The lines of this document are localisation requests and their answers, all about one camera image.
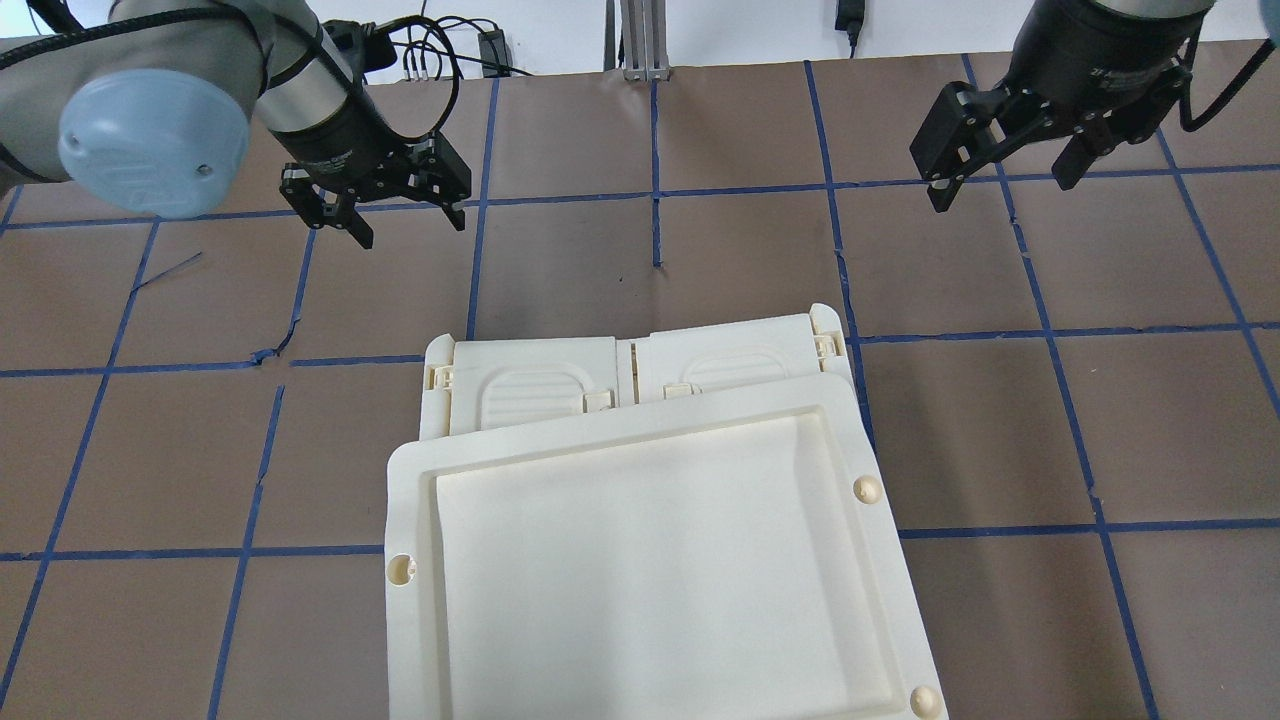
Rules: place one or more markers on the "aluminium frame post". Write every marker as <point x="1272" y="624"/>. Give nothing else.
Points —
<point x="636" y="40"/>

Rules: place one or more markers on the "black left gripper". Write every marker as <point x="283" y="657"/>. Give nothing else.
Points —
<point x="337" y="141"/>

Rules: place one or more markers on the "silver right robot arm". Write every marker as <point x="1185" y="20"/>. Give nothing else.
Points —
<point x="1096" y="74"/>

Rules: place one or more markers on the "cream plastic tray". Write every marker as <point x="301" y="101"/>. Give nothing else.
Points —
<point x="731" y="555"/>

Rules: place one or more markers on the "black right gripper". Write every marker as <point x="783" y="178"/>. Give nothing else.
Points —
<point x="1083" y="52"/>

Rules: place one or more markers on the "cream plastic box lid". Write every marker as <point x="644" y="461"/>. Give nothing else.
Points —
<point x="469" y="386"/>

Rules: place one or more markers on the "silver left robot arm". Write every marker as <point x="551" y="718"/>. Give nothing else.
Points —
<point x="152" y="111"/>

